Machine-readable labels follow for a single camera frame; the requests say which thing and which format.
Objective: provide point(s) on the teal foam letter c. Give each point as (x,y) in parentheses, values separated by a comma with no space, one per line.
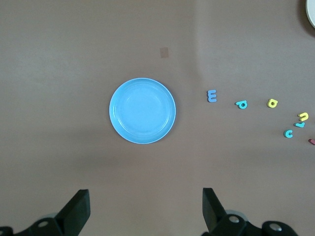
(285,133)

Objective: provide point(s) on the blue foam letter m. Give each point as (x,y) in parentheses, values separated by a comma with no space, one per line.
(211,96)

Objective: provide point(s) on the yellow foam letter a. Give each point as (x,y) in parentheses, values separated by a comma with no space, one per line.
(269,104)

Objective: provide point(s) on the teal foam letter r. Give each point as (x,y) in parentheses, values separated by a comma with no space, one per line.
(299,125)

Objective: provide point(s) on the brown tape patch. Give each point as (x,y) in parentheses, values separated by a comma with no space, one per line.
(164,52)

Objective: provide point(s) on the red foam letter f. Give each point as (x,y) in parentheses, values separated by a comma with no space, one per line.
(312,141)

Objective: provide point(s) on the teal foam letter p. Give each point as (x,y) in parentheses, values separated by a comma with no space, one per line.
(242,105)

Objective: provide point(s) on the white translucent round plate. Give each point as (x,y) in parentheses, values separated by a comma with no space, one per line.
(311,12)

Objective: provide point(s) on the yellow foam letter u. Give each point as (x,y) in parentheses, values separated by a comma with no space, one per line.
(303,114)

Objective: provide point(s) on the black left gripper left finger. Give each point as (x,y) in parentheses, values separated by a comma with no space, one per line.
(71,216)

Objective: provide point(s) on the blue round plate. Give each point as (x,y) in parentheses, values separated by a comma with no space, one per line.
(142,111)

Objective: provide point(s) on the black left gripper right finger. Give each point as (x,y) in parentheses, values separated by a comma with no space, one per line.
(216,218)

